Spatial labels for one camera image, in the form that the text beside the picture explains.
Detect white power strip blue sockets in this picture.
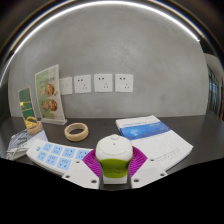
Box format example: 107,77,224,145
25,138,95,177

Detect curved ceiling light strip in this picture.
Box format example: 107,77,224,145
0,0,203,88

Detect acrylic menu stand food pictures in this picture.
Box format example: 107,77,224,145
34,64,68,126

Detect blank white wall plate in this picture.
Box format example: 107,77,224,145
59,76,74,96

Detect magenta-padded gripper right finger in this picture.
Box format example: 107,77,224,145
127,145,169,189

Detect white power strip cable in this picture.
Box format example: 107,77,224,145
5,146,22,162

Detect beige tape roll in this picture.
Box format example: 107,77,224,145
63,122,90,143

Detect small green sign wooden base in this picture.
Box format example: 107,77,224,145
17,86,44,136

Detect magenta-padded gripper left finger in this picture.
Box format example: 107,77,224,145
61,148,103,190

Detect glass partition dark frame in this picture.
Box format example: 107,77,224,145
205,62,224,122

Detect white and green charger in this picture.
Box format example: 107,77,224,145
95,133,134,185

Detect grey plastic bag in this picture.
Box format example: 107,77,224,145
5,128,49,160

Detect white and blue booklet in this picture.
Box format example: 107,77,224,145
115,114,195,172

